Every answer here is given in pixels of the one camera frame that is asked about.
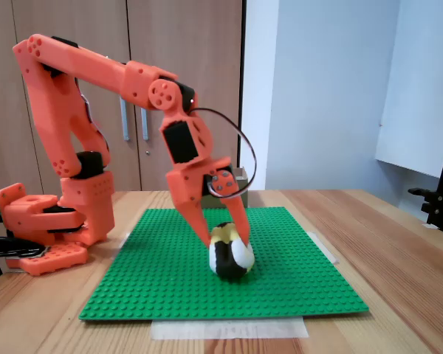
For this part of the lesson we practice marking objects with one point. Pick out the yellow black white fabric ball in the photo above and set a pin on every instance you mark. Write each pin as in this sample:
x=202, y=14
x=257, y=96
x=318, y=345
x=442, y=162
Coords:
x=229, y=262

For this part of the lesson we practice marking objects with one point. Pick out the open cardboard box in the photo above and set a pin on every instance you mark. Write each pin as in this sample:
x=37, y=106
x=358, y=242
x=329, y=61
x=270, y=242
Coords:
x=216, y=203

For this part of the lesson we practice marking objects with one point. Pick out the translucent masking tape strip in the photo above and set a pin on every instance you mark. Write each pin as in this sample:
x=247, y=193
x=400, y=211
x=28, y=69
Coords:
x=120, y=247
x=229, y=330
x=323, y=247

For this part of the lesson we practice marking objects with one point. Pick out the green studded baseplate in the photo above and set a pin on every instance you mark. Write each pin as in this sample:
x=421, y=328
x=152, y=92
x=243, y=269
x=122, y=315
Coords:
x=170, y=280

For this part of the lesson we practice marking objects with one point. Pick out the brown wooden cabinet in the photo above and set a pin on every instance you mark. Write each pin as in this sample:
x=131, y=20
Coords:
x=192, y=37

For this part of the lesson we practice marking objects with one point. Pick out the black table clamp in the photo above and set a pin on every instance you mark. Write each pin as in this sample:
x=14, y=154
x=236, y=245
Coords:
x=14, y=250

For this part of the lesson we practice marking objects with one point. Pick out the white wall panel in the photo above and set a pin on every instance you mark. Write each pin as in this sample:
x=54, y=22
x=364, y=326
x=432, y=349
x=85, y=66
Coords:
x=421, y=92

